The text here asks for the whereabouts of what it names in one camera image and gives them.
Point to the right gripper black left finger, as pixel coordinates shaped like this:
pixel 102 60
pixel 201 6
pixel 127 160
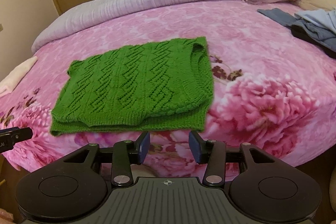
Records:
pixel 121 156

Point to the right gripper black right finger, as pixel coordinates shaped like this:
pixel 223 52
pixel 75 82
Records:
pixel 215 155

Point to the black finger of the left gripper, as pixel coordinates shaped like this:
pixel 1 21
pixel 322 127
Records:
pixel 9 137

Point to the green knitted sweater vest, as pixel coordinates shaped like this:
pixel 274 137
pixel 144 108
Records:
pixel 156 86

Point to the cream folded cloth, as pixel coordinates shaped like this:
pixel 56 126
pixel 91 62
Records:
pixel 9 83

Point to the pink floral fleece blanket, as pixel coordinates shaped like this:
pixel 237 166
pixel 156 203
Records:
pixel 271 89

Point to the dark blue garment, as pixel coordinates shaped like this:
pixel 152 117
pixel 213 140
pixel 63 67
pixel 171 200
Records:
pixel 289 21

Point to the light blue clothing pile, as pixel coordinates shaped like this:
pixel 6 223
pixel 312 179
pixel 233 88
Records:
pixel 319 25

